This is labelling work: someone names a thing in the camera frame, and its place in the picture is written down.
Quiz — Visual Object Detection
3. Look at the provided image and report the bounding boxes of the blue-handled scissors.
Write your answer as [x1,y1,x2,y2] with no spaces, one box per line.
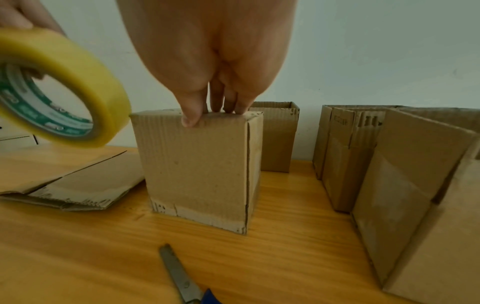
[159,243,219,304]

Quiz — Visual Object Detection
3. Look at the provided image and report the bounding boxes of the person's left hand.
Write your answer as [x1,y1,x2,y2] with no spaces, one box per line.
[0,0,68,37]

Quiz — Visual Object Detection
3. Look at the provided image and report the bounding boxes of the person's right hand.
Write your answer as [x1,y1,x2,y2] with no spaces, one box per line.
[116,0,300,128]

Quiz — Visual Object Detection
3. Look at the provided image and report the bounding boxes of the stack of cardboard boxes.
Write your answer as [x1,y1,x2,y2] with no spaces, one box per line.
[0,149,146,212]

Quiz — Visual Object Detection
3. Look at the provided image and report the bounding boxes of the white cabinet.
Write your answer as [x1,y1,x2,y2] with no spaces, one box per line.
[0,126,40,150]

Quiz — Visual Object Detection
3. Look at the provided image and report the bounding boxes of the yellow tape roll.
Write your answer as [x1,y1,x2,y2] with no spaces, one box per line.
[0,27,133,149]

